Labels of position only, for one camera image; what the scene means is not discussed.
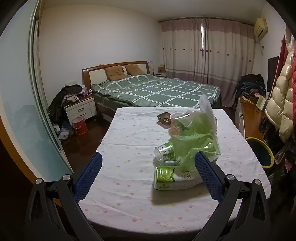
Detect pink white curtains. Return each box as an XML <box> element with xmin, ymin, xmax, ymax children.
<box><xmin>160</xmin><ymin>18</ymin><xmax>255</xmax><ymax>107</ymax></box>

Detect red bucket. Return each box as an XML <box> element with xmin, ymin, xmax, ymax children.
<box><xmin>72</xmin><ymin>117</ymin><xmax>88</xmax><ymax>136</ymax></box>

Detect wooden desk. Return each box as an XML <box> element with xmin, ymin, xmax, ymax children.
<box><xmin>237</xmin><ymin>96</ymin><xmax>265</xmax><ymax>141</ymax></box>

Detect white bedside table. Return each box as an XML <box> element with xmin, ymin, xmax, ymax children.
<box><xmin>64</xmin><ymin>96</ymin><xmax>97</xmax><ymax>125</ymax></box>

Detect small brown cardboard tray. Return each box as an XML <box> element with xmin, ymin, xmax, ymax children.
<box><xmin>158</xmin><ymin>112</ymin><xmax>171</xmax><ymax>126</ymax></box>

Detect clothes pile on desk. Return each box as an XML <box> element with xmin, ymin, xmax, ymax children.
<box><xmin>235</xmin><ymin>74</ymin><xmax>266</xmax><ymax>98</ymax></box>

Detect left brown pillow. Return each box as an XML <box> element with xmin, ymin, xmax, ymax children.
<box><xmin>104</xmin><ymin>65</ymin><xmax>126</xmax><ymax>81</ymax></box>

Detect green plaid bed duvet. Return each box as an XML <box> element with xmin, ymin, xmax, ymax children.
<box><xmin>91</xmin><ymin>74</ymin><xmax>221</xmax><ymax>108</ymax></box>

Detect black television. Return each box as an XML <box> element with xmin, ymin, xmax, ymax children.
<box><xmin>266</xmin><ymin>56</ymin><xmax>279</xmax><ymax>93</ymax></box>

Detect clear plastic bottle green label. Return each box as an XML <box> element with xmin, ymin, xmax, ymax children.
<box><xmin>154</xmin><ymin>142</ymin><xmax>175</xmax><ymax>164</ymax></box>

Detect sliding glass door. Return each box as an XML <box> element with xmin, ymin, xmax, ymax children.
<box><xmin>1</xmin><ymin>1</ymin><xmax>72</xmax><ymax>181</ymax></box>

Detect green plastic bag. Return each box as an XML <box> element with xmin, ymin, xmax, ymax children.
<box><xmin>171</xmin><ymin>95</ymin><xmax>221</xmax><ymax>170</ymax></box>

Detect pile of dark clothes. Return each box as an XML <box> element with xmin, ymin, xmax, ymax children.
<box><xmin>48</xmin><ymin>84</ymin><xmax>82</xmax><ymax>128</ymax></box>

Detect cream puffer jacket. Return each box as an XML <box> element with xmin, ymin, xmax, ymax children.
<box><xmin>264</xmin><ymin>49</ymin><xmax>296</xmax><ymax>143</ymax></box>

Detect brown pillow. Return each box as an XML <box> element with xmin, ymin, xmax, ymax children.
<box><xmin>104</xmin><ymin>65</ymin><xmax>126</xmax><ymax>81</ymax></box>
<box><xmin>125</xmin><ymin>64</ymin><xmax>145</xmax><ymax>76</ymax></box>

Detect wall air conditioner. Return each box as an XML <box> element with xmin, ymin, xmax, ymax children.
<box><xmin>253</xmin><ymin>18</ymin><xmax>268</xmax><ymax>41</ymax></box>

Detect wooden bed headboard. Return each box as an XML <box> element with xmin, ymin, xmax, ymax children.
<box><xmin>82</xmin><ymin>61</ymin><xmax>149</xmax><ymax>89</ymax></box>

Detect small cardboard box far nightstand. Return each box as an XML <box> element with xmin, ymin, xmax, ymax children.
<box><xmin>158</xmin><ymin>64</ymin><xmax>166</xmax><ymax>73</ymax></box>

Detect right brown pillow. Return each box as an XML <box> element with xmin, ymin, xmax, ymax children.
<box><xmin>125</xmin><ymin>64</ymin><xmax>145</xmax><ymax>76</ymax></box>

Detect white plastic bowl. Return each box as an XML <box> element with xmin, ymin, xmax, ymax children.
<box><xmin>169</xmin><ymin>113</ymin><xmax>184</xmax><ymax>136</ymax></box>

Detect yellow rimmed trash bin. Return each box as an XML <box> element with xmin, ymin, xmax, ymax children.
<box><xmin>246</xmin><ymin>137</ymin><xmax>274</xmax><ymax>169</ymax></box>

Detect red puffer jacket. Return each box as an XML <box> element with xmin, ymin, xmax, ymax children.
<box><xmin>276</xmin><ymin>35</ymin><xmax>295</xmax><ymax>125</ymax></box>

